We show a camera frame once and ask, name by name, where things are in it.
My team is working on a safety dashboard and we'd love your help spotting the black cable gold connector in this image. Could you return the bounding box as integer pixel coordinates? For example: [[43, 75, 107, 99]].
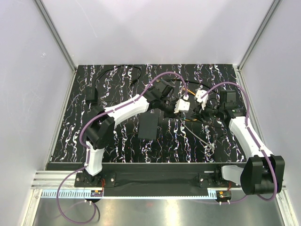
[[156, 79, 226, 142]]

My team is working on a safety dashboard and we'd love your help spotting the grey ethernet cable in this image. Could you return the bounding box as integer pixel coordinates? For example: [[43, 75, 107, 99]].
[[182, 123, 216, 149]]

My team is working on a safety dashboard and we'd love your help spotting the black power adapter cable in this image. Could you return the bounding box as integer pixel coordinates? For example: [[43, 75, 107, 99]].
[[85, 65, 142, 109]]

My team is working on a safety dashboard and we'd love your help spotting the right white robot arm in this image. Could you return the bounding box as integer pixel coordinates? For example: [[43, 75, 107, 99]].
[[194, 90, 285, 197]]

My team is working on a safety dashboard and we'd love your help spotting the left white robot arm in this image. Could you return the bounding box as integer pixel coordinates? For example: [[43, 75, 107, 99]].
[[80, 80, 190, 186]]

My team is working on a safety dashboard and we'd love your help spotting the black marble pattern mat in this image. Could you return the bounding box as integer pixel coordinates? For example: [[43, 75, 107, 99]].
[[49, 64, 246, 164]]

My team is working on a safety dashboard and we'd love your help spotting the orange ethernet cable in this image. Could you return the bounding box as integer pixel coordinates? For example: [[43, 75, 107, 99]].
[[181, 87, 205, 122]]

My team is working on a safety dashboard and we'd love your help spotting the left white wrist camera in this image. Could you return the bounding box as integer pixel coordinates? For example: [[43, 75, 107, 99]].
[[174, 94, 190, 113]]

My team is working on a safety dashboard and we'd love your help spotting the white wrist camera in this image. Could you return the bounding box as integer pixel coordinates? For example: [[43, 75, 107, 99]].
[[195, 90, 208, 110], [174, 94, 190, 113]]

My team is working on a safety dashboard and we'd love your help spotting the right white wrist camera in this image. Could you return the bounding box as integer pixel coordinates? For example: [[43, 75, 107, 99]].
[[195, 90, 208, 110]]

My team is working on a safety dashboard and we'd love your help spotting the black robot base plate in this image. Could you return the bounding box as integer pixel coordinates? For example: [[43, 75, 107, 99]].
[[74, 163, 238, 199]]

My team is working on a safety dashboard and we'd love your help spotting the right aluminium frame post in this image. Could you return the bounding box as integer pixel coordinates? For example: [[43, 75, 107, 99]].
[[237, 0, 282, 71]]

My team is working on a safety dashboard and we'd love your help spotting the white slotted cable duct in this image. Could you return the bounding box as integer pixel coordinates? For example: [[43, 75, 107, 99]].
[[41, 187, 218, 199]]

